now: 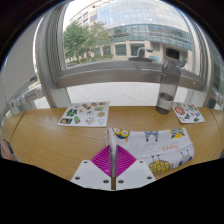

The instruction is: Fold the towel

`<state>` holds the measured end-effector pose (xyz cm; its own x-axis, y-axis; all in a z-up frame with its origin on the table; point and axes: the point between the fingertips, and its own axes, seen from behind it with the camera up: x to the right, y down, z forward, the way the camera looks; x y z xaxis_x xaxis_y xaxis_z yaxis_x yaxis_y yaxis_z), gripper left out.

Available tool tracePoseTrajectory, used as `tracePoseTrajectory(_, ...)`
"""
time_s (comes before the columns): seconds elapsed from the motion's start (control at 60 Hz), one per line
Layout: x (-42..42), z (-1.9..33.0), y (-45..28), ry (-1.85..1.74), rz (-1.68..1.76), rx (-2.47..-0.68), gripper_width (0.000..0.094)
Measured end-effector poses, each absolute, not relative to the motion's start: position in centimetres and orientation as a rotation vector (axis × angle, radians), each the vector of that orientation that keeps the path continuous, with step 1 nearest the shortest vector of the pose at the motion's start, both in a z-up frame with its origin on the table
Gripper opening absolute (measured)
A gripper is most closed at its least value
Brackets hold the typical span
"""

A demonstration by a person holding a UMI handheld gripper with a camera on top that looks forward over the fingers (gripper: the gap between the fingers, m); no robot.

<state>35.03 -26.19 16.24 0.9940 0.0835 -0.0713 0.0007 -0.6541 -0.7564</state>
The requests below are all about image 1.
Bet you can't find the green tree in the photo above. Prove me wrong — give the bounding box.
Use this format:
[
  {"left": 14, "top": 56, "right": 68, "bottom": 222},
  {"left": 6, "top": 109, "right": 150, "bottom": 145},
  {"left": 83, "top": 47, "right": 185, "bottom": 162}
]
[{"left": 63, "top": 21, "right": 112, "bottom": 64}]

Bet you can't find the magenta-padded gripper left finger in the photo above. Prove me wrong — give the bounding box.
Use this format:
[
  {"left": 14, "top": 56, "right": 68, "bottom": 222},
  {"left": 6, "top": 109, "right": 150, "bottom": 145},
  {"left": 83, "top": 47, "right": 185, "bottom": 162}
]
[{"left": 70, "top": 144, "right": 114, "bottom": 192}]

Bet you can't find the grey window frame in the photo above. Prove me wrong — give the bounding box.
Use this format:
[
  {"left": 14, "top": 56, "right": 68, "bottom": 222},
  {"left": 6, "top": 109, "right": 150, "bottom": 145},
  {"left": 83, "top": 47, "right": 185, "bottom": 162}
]
[{"left": 34, "top": 0, "right": 209, "bottom": 109}]

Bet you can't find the sticker sheet with red circle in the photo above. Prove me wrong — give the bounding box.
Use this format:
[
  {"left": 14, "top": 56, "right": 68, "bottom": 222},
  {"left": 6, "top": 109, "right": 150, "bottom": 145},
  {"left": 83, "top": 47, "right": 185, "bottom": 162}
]
[{"left": 171, "top": 101, "right": 206, "bottom": 125}]

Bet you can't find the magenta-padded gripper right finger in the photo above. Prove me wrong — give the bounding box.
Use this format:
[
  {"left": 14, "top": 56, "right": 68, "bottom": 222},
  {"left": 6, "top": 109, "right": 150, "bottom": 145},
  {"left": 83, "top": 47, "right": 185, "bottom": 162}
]
[{"left": 115, "top": 144, "right": 157, "bottom": 191}]

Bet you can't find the glass office building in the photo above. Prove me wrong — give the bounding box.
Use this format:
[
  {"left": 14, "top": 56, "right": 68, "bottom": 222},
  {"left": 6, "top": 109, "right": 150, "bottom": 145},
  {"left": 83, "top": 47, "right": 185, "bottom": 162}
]
[{"left": 71, "top": 0, "right": 201, "bottom": 64}]

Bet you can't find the sticker sheet with green stickers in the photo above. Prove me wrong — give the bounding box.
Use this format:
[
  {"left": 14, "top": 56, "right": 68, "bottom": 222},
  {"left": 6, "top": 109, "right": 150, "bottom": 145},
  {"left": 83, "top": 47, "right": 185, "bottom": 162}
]
[{"left": 57, "top": 101, "right": 111, "bottom": 128}]

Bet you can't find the grey transparent drink bottle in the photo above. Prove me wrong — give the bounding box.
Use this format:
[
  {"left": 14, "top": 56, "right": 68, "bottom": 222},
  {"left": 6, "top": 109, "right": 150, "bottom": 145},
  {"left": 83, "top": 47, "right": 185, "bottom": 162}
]
[{"left": 155, "top": 59, "right": 182, "bottom": 115}]

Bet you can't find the grey window handle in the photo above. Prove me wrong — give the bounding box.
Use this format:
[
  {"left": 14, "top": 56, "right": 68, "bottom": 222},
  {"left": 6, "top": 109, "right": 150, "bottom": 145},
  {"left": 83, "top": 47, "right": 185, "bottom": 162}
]
[{"left": 128, "top": 47, "right": 154, "bottom": 63}]

